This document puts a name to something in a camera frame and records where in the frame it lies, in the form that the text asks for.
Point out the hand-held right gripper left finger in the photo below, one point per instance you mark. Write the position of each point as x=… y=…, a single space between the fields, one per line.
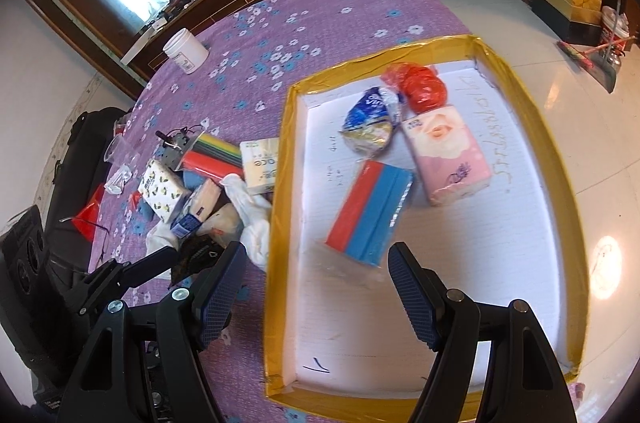
x=217 y=303

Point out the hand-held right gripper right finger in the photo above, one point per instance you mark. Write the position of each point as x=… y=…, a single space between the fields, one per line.
x=412 y=298

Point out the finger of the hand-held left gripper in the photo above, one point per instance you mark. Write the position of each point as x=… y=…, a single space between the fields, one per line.
x=130 y=273

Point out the white cloth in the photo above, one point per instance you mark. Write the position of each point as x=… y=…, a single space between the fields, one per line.
x=250 y=223
x=160 y=240

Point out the black packet with red print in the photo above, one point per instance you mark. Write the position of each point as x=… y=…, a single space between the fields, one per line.
x=192 y=255

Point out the cream plastic packet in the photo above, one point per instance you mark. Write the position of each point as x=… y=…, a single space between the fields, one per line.
x=222 y=223

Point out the lemon print tissue pack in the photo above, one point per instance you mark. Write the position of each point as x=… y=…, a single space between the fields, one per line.
x=162 y=188

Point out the yellow taped cardboard box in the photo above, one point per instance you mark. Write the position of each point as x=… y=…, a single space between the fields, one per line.
x=280 y=228

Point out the red blue sponge pack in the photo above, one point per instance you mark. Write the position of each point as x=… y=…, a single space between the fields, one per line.
x=370 y=208

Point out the beige soft packet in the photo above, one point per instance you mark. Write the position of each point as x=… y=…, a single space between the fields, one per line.
x=205 y=198

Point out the small blue towel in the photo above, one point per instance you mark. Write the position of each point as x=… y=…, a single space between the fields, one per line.
x=191 y=179

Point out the cream tissue pack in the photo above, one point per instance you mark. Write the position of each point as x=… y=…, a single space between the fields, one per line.
x=260 y=165

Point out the multicolour dishcloth pack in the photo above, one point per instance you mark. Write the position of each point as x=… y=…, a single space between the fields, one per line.
x=215 y=155

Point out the pink tissue pack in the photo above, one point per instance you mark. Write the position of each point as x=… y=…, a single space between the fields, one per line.
x=445 y=153

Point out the blue white snack bag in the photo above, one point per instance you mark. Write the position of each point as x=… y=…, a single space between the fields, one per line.
x=367 y=123

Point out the red plastic bag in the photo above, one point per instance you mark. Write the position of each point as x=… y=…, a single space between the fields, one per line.
x=422 y=88

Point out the eyeglasses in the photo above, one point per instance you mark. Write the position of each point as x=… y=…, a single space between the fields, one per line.
x=107 y=234

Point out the red plastic packet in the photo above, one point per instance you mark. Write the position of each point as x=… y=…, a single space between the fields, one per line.
x=92 y=213

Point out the white sachet packet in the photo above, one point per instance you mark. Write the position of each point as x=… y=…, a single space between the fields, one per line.
x=120 y=180

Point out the black speaker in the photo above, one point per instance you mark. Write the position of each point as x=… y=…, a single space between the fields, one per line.
x=22 y=263

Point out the clear plastic cup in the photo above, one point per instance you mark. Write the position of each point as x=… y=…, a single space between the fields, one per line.
x=120 y=153

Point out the black bag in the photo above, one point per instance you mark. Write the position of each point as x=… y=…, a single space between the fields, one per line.
x=75 y=163

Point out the black electric motor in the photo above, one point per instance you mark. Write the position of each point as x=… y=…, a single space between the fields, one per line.
x=172 y=153

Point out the white plastic jar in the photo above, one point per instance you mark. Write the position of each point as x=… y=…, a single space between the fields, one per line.
x=185 y=50

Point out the white bucket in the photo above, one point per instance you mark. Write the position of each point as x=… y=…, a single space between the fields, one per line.
x=614 y=23

